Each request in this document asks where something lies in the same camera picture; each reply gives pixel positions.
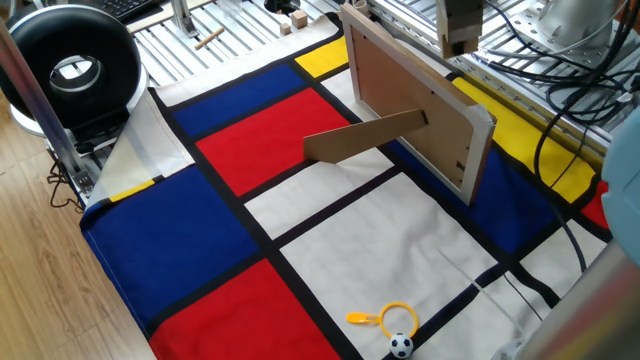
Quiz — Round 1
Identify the metal Schunk gripper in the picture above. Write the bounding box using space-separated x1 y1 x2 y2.
434 0 485 44

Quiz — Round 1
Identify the plain wooden block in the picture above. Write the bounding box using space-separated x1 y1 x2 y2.
440 37 480 60

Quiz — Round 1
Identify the short wooden stick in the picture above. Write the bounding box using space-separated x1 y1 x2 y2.
194 26 226 51

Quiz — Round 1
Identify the yellow toy magnifying glass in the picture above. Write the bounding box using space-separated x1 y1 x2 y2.
345 301 420 340

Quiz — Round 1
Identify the small toy soccer ball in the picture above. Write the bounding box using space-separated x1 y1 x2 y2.
388 332 415 360

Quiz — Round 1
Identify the black computer keyboard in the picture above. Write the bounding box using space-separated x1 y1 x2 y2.
92 0 161 21

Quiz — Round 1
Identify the Mondrian pattern cloth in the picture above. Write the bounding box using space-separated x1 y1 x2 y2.
79 13 614 360

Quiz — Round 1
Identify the aluminium profile bar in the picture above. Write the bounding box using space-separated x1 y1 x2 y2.
0 19 96 197

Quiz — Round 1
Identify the picture frame with cardboard stand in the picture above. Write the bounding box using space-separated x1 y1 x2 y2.
303 2 498 207

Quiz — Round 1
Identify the thick black cable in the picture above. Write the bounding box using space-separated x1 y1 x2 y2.
532 74 640 274

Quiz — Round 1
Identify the metal upright bracket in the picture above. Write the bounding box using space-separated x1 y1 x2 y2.
169 0 200 40

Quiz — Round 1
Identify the black round ring light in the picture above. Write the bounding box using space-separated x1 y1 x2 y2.
0 3 150 139

